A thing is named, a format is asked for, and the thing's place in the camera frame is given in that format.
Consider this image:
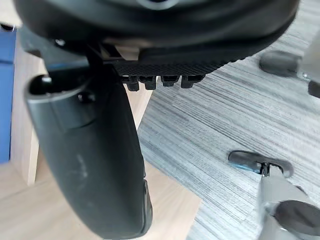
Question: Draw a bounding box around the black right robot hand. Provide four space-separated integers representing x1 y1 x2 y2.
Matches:
14 0 300 240

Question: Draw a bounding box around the blue folder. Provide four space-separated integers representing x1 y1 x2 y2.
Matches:
0 26 17 165

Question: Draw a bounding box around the dark right robot foot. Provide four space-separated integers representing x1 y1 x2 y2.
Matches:
227 149 294 179

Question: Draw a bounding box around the dark robot foot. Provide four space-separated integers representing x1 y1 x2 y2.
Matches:
259 50 304 76
227 149 294 179

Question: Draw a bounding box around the dark left robot foot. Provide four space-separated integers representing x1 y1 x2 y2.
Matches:
259 50 304 76

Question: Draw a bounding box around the silver left robot leg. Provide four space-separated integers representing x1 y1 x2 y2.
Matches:
298 29 320 99

